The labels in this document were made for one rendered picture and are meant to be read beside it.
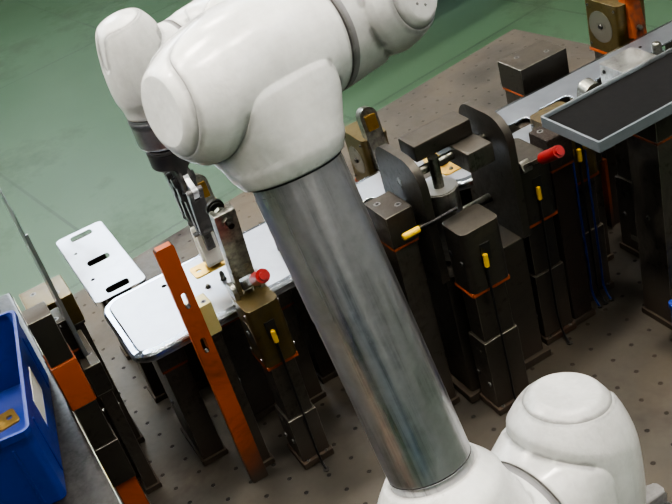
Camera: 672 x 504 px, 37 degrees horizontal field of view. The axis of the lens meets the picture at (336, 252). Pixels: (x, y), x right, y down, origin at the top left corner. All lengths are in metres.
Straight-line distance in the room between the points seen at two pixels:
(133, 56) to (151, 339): 0.47
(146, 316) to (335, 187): 0.81
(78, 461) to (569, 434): 0.68
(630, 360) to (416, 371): 0.84
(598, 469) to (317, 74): 0.57
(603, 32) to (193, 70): 1.50
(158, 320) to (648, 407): 0.83
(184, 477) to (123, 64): 0.76
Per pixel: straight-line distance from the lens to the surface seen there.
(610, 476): 1.25
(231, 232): 1.54
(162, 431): 2.00
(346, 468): 1.78
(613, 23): 2.29
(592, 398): 1.24
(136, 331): 1.73
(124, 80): 1.55
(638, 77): 1.74
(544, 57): 2.17
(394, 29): 1.03
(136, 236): 4.12
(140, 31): 1.54
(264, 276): 1.48
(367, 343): 1.04
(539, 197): 1.73
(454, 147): 1.63
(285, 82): 0.96
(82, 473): 1.47
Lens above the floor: 1.94
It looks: 33 degrees down
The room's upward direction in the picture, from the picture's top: 17 degrees counter-clockwise
